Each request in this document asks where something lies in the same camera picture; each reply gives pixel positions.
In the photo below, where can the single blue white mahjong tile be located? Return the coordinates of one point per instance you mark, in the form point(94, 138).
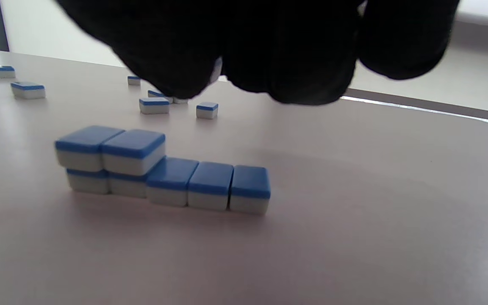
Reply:
point(217, 70)

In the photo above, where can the blue mahjong tile wall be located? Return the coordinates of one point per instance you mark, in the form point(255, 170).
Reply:
point(172, 178)

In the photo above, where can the person's right hand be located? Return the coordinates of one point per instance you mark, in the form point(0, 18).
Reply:
point(269, 42)

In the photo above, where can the blue mahjong tiles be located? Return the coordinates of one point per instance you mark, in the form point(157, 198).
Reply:
point(155, 106)

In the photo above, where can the narrow white roller blind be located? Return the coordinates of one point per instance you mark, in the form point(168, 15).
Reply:
point(481, 72)

